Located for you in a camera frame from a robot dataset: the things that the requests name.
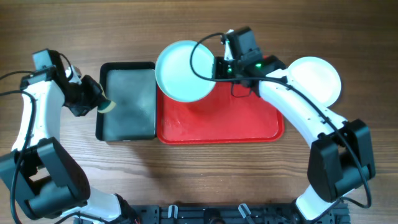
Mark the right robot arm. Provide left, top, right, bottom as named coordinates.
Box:
left=213, top=27, right=376, bottom=223

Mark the green yellow sponge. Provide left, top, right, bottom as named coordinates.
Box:
left=97, top=100, right=116, bottom=114

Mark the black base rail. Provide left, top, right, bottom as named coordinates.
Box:
left=133, top=203, right=351, bottom=224

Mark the light blue plate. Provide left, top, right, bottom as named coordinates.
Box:
left=155, top=40, right=215, bottom=103

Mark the red plastic tray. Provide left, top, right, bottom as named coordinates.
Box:
left=156, top=83, right=284, bottom=145

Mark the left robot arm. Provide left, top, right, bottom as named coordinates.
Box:
left=1, top=49, right=140, bottom=223

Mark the black water tray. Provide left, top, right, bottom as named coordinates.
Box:
left=95, top=62, right=157, bottom=141

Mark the white plate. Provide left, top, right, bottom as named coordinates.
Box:
left=287, top=57, right=341, bottom=107

